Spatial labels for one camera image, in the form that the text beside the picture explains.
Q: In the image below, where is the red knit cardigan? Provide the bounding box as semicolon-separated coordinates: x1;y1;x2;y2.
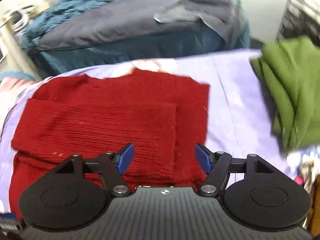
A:
9;69;209;213

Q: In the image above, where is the teal blue blanket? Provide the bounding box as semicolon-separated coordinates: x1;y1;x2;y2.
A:
22;0;250;78

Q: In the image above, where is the green folded garment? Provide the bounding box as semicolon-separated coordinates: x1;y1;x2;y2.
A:
250;36;319;150

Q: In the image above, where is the mustard brown garment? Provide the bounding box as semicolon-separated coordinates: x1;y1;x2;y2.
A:
305;176;320;236

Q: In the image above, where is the grey duvet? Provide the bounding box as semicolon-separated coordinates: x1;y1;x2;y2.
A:
39;0;205;50

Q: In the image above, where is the grey towel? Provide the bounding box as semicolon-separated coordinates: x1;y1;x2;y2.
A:
153;0;248;44

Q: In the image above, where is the black wire rack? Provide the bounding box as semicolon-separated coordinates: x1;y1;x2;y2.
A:
276;0;319;47

